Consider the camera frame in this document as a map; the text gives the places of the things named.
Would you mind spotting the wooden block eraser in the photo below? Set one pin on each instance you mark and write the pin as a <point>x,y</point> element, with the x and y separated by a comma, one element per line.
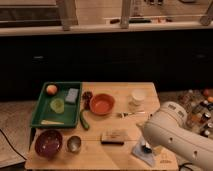
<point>112,137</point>

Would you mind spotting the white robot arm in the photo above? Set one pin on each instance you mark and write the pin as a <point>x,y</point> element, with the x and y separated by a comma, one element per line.
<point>166,127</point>

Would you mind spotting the red bowl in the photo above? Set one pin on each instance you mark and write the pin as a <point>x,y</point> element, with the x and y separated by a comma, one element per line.
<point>101,104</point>

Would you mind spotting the dark red grapes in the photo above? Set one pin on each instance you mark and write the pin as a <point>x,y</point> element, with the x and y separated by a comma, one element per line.
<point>86,98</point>

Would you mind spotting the grey blue sponge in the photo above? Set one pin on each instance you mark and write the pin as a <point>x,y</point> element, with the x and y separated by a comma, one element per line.
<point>72,95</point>

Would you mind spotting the green cucumber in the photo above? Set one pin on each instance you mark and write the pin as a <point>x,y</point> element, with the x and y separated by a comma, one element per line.
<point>83,121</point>

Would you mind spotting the light green plastic cup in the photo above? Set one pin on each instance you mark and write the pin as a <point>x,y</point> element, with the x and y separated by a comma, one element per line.
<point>57,105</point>

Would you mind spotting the orange fruit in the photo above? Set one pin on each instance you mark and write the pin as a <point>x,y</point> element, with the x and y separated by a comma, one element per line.
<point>51,89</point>

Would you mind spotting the small metal cup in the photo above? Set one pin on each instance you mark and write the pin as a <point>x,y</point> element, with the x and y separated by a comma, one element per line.
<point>74,144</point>

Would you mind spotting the wooden stick in tray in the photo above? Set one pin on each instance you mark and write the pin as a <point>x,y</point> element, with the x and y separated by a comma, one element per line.
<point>47,122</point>

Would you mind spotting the spice bottle rack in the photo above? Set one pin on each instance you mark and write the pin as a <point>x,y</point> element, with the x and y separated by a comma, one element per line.
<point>199,117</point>

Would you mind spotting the white handled black brush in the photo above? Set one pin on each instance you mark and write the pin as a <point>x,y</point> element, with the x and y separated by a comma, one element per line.
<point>145,148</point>

